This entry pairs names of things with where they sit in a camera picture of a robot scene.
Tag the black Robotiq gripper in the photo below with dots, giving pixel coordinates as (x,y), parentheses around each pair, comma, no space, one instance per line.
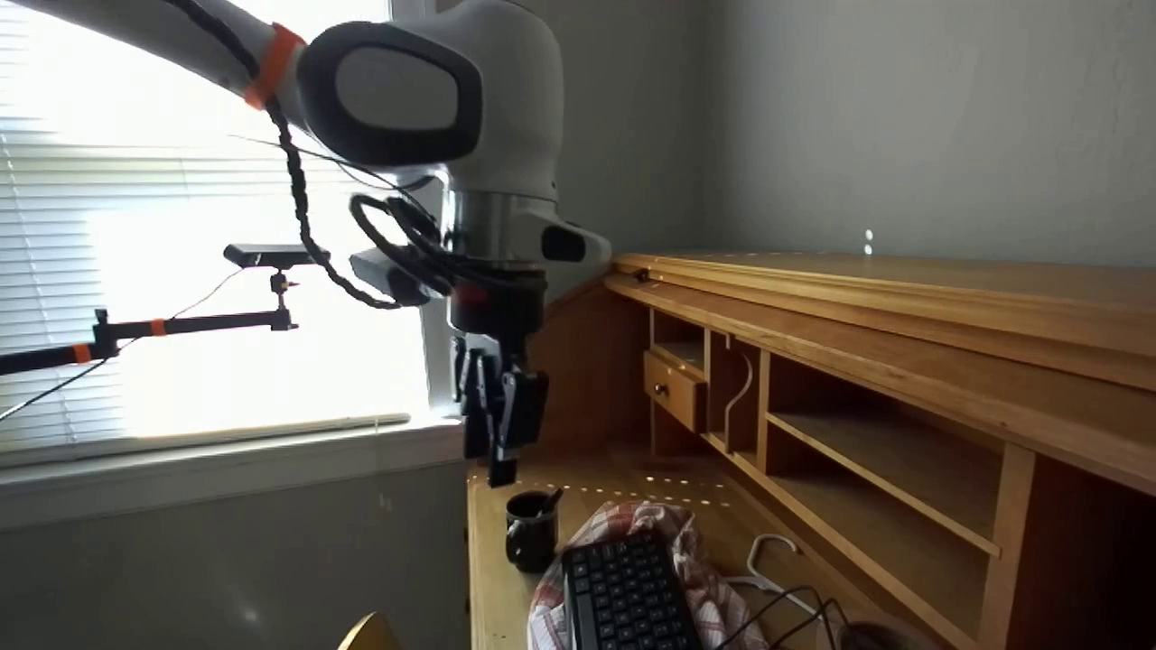
(500,308)

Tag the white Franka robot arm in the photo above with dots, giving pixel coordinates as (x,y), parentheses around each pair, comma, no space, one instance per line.
(508,96)

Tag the black computer keyboard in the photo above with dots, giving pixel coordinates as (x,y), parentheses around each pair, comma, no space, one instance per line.
(626,598)

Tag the dark brown mug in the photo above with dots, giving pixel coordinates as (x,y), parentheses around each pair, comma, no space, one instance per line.
(528,536)

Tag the small wooden drawer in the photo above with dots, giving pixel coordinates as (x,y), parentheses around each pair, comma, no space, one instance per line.
(674,388)

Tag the yellow wooden chair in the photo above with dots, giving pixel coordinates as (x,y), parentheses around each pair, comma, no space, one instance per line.
(371,634)

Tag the white window sill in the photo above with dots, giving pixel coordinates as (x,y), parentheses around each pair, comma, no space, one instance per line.
(239,462)

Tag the red white checked cloth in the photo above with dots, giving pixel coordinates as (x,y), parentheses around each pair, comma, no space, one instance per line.
(709,601)

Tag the white window blinds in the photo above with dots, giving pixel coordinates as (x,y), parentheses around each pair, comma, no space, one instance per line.
(182,156)

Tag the wooden desk hutch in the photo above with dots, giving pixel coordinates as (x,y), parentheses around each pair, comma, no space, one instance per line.
(940,361)

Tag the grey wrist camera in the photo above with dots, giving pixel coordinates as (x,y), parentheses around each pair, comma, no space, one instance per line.
(384,275)

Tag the black camera on stand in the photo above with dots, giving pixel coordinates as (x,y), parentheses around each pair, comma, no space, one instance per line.
(267,254)

